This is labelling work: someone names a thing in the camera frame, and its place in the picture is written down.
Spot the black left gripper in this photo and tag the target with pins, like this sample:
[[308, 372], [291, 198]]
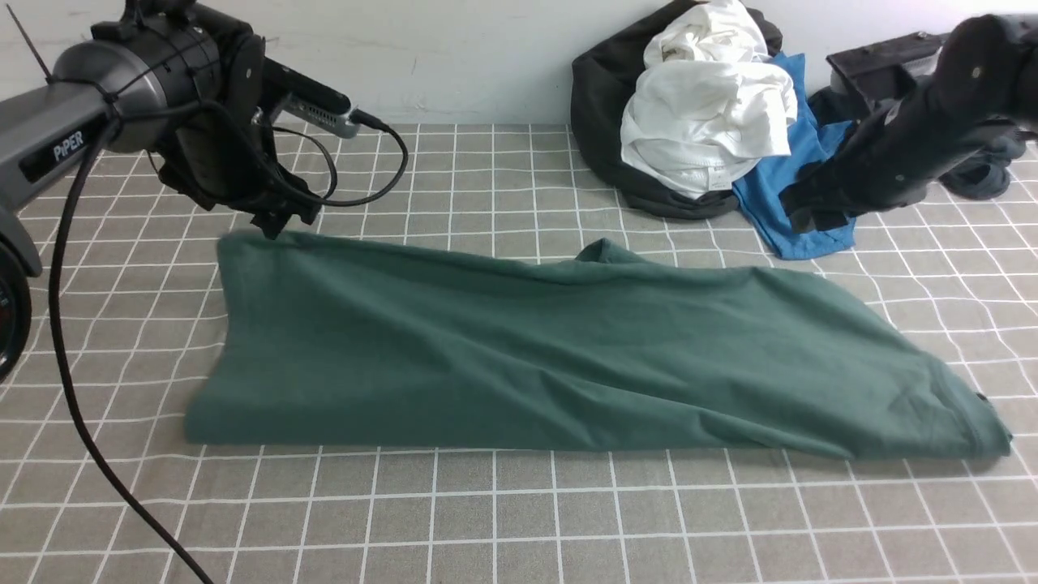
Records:
[[216, 161]]

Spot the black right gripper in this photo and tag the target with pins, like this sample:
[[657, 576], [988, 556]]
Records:
[[886, 164]]

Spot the green long sleeve shirt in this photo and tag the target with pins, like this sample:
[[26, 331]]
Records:
[[340, 342]]

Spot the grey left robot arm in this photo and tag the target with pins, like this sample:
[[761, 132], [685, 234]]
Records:
[[173, 78]]

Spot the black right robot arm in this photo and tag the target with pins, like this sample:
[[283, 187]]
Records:
[[984, 84]]

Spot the white t-shirt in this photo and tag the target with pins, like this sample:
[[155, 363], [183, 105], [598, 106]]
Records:
[[710, 104]]

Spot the black garment under white shirt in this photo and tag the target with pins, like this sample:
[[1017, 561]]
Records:
[[604, 79]]

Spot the dark grey crumpled garment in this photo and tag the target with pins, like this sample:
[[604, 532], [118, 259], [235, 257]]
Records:
[[982, 176]]

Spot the beige grid tablecloth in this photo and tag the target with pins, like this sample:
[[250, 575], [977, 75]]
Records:
[[143, 319]]

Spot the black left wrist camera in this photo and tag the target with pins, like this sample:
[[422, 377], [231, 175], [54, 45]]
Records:
[[287, 90]]

